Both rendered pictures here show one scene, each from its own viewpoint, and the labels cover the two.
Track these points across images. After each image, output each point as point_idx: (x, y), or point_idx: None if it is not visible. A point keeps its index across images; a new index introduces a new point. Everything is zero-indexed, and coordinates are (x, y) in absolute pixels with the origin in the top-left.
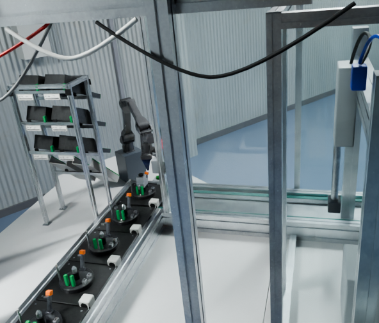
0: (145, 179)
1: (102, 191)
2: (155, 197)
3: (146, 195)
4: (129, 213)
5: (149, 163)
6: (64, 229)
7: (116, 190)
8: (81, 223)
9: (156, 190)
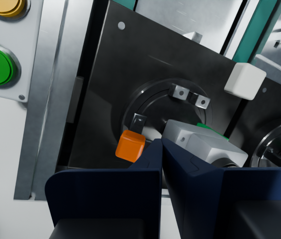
0: (208, 136)
1: (15, 236)
2: (201, 76)
3: (212, 110)
4: (278, 147)
5: (204, 161)
6: (172, 234)
7: (10, 207)
8: (163, 218)
9: (153, 76)
